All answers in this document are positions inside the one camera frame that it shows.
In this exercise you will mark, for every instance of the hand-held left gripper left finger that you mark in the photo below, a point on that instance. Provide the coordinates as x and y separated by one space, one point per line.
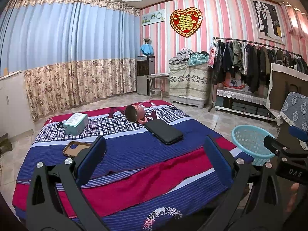
92 158

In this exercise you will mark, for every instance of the wide landscape wall picture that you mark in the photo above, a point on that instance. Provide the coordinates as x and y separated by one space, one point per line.
154 16

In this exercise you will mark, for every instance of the blue patterned fringed cloth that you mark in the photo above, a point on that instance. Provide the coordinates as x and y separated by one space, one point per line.
296 108

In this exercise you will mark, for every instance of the low glass cabinet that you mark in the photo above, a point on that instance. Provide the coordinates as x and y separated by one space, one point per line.
240 108

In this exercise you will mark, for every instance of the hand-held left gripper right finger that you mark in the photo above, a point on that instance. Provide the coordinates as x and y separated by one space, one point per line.
216 157

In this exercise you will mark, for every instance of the metal clothes rack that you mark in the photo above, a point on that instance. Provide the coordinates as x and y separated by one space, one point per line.
211 101

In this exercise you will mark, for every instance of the dark green cloth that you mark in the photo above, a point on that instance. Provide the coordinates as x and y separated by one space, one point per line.
4 146

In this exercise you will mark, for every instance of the red heart wall decoration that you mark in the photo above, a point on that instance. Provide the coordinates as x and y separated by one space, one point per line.
185 22

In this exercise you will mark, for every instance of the potted plant with blue cover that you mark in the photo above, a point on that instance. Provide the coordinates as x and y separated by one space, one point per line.
147 49

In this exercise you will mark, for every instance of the white lace cloth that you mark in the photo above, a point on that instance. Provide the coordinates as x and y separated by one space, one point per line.
235 93

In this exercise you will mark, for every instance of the black quilted case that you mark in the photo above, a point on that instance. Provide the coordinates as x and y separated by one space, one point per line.
163 132

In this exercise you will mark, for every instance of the small round table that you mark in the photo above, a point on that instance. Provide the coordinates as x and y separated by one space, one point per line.
157 75

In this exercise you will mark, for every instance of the blue and floral curtain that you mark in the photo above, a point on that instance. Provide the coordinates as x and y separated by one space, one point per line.
72 33

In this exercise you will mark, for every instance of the dark furniture with white cover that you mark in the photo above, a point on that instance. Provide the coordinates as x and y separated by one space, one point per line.
279 96

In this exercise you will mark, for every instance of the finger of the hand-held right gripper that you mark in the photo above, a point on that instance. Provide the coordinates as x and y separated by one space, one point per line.
284 148
298 132

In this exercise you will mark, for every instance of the tan phone case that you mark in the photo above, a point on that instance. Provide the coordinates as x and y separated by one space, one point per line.
80 149

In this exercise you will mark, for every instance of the grey water dispenser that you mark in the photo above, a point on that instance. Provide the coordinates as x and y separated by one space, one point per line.
144 77

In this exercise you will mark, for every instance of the white and red box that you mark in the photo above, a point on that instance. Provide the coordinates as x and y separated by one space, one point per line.
235 84

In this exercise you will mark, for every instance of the teal cardboard box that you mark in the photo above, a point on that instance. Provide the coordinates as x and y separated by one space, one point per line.
75 124

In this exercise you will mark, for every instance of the pink curtain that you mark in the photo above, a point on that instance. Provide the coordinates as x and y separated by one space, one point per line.
294 19

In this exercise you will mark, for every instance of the person's right hand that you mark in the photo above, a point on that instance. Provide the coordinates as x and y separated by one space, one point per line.
294 189

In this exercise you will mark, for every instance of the light blue plastic basket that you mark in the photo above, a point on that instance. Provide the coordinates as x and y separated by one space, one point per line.
250 151

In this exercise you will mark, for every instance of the white cabinet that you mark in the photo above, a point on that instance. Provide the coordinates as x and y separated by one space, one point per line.
14 105

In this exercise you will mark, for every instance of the pink hanging bag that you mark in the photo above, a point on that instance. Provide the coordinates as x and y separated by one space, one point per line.
211 55

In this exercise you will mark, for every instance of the pink mug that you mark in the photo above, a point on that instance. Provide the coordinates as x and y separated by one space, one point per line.
138 113

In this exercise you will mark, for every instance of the pile of clothes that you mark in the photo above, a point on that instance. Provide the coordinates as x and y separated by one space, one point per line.
197 59

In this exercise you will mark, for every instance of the wall poster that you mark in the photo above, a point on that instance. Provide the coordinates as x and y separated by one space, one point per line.
267 21

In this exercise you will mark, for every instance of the striped blue and red blanket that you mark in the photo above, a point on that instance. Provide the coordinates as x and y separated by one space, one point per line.
134 149

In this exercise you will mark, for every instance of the cabinet under patterned cloth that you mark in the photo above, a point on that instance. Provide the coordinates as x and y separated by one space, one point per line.
187 81

